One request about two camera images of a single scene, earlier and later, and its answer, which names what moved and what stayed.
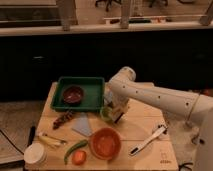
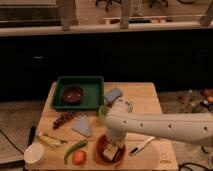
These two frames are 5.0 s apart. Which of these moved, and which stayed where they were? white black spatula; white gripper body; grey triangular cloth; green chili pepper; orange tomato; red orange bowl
Moved: red orange bowl; white gripper body
Stayed: white black spatula; green chili pepper; grey triangular cloth; orange tomato
